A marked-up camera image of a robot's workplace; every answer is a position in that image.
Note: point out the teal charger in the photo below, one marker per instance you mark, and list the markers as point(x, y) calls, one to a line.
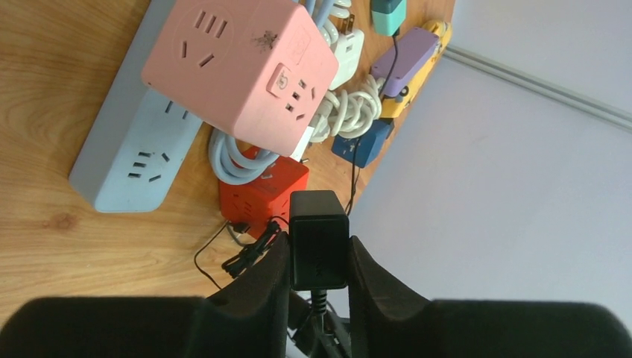
point(387, 15)

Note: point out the light blue power strip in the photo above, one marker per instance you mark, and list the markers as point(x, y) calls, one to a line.
point(139, 138)

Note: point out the purple power bank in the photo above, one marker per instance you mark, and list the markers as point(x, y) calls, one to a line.
point(414, 49)

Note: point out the white adapter with coiled cable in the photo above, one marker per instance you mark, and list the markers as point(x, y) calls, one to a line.
point(345, 112)

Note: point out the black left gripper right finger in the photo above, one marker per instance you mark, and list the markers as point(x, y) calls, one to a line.
point(389, 319)

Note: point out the red cube socket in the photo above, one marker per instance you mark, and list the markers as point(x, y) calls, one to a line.
point(255, 203)

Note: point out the pink cube socket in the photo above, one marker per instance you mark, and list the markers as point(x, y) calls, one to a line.
point(255, 70)

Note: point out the small black power adapter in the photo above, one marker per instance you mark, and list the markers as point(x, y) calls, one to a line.
point(319, 239)

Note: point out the blue cube socket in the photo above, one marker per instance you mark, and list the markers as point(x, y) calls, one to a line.
point(365, 150)

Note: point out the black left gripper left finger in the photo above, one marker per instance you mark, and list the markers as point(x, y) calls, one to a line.
point(248, 318)

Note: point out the yellow cloth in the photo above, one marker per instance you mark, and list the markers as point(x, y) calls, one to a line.
point(393, 107)

